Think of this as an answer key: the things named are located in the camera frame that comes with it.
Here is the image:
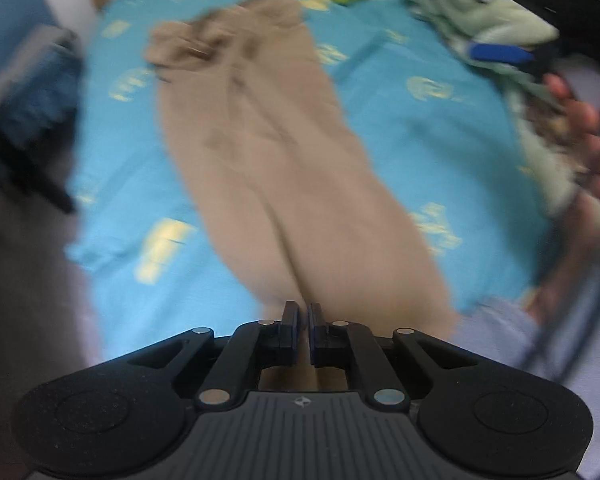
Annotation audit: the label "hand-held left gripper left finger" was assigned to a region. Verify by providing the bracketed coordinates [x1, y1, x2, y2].
[128, 301, 301, 410]

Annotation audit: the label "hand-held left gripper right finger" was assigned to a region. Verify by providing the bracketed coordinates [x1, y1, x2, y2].
[307, 302, 475, 414]

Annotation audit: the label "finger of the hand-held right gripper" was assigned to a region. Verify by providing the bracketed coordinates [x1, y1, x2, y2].
[467, 40, 548, 70]

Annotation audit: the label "khaki pants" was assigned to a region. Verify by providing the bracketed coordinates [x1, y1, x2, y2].
[144, 0, 459, 394]

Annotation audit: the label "person's right hand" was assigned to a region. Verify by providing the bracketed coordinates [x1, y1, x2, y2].
[542, 73, 600, 202]

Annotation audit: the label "blue printed bedsheet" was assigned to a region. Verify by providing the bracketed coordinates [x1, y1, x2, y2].
[64, 0, 553, 361]

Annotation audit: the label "person's grey-blue clothing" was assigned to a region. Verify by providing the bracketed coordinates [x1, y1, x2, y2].
[457, 260, 600, 480]

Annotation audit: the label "dark blue chair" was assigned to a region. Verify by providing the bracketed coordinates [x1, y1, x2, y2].
[0, 24, 83, 241]

